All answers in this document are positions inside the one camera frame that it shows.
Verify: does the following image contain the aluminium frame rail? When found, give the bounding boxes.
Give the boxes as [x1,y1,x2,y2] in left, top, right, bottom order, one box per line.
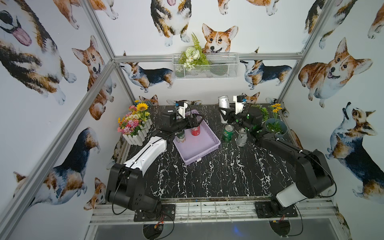
[89,199,344,226]

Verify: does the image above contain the yellow artificial flower stem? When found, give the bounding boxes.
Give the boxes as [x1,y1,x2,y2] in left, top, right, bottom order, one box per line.
[270,103,282,134]

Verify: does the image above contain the green soda can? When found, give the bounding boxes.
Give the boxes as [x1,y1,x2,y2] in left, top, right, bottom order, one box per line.
[222,125,234,143]

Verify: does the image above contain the lilac perforated plastic basket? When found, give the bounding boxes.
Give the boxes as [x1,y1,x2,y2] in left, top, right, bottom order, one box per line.
[174,120,221,166]

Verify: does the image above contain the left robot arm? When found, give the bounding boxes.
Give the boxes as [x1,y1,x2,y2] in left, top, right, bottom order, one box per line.
[105,111,205,214]

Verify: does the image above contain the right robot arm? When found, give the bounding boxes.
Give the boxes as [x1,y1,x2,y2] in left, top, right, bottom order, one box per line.
[222,109,336,211]

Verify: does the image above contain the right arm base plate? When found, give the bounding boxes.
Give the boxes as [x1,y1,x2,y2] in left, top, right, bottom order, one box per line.
[255,200,299,219]

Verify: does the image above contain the white picket fence planter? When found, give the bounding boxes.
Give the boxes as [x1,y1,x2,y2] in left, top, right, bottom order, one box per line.
[122,118,153,146]

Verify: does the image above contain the white wire wall basket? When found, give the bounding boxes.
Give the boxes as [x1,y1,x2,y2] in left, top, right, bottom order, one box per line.
[172,53,240,80]

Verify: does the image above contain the green label drink can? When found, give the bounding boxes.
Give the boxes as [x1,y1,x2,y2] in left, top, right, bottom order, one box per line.
[175,130,186,143]

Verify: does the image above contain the red cola can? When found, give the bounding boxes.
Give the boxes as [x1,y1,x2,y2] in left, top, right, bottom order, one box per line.
[191,126,201,136]

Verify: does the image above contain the blue-grey plastic flower pot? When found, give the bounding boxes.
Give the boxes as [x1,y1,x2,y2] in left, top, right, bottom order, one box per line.
[265,118,288,138]

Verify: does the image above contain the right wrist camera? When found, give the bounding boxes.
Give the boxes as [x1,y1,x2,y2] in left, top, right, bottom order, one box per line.
[233,95,247,115]

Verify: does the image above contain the white green flower bunch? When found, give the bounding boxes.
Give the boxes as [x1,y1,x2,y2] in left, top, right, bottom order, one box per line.
[178,33,211,72]

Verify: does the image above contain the tall white energy can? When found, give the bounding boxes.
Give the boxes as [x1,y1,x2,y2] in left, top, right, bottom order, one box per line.
[218,96,230,124]
[236,128,248,147]

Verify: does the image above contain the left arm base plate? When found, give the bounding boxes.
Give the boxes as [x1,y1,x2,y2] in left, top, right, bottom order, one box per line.
[134,204,176,222]

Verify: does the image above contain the green artificial succulent plant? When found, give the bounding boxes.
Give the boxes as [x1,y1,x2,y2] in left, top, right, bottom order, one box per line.
[253,105,269,122]

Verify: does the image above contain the colourful artificial flower bouquet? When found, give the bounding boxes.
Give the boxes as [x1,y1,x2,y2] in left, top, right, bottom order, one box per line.
[117,101,150,136]

